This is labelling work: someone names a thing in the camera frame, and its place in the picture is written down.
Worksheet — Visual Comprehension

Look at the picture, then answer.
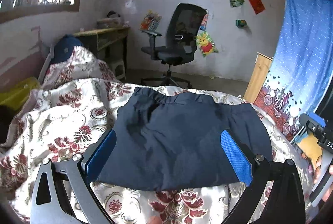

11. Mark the black mesh office chair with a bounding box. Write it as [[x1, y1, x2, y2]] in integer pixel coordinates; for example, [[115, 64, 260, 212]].
[[140, 3, 207, 89]]

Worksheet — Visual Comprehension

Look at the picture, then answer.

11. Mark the floral white red bedspread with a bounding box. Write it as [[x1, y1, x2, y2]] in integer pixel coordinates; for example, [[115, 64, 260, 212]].
[[0, 45, 317, 224]]

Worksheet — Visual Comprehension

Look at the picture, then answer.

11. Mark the yellow green bag by bed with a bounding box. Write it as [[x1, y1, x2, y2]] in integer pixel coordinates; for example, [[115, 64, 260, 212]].
[[1, 77, 41, 113]]

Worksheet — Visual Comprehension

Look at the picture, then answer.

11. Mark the small white plastic stool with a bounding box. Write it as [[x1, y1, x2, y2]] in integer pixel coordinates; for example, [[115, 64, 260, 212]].
[[109, 59, 126, 80]]

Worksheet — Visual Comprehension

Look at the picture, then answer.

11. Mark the dark navy padded jacket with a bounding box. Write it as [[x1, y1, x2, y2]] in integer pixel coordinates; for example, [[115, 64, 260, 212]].
[[97, 88, 272, 191]]

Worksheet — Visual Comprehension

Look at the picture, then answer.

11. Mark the blue cartoon wardrobe curtain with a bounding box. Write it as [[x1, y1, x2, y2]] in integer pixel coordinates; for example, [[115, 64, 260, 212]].
[[254, 0, 332, 142]]

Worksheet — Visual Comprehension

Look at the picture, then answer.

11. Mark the dark blue pillow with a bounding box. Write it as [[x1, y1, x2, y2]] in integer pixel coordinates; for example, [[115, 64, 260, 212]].
[[50, 35, 83, 64]]

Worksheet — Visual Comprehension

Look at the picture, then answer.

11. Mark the light wooden cabinet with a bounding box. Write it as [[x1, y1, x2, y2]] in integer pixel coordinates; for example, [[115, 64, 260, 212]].
[[244, 52, 273, 103]]

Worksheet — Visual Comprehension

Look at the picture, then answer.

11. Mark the Winnie the Pooh poster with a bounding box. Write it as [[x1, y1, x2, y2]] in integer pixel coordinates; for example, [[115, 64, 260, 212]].
[[196, 30, 218, 57]]

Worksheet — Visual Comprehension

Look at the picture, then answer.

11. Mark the green hanging wall basket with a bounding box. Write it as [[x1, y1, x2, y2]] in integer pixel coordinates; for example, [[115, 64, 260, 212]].
[[235, 20, 248, 28]]

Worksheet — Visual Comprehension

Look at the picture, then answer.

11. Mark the person's right hand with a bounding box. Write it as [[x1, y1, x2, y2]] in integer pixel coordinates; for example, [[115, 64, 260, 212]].
[[313, 156, 333, 202]]

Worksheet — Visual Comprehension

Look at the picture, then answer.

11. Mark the wooden desk with shelf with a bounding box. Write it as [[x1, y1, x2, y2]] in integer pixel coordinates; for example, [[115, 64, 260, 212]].
[[73, 27, 130, 71]]

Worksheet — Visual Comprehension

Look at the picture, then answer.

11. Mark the colourful cartoon poster left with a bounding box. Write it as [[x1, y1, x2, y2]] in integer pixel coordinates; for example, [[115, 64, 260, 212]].
[[140, 10, 162, 31]]

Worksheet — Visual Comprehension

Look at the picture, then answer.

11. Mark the yellow folded fabric in wardrobe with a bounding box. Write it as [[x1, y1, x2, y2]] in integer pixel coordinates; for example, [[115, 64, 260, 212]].
[[297, 134, 322, 170]]

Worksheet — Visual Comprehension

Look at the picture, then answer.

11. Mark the red paper wall square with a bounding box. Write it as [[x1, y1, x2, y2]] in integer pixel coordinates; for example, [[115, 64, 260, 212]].
[[248, 0, 265, 14]]

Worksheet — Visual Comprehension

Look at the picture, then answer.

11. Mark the anime character poster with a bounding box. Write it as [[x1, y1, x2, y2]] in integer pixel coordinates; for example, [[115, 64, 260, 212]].
[[199, 10, 209, 31]]

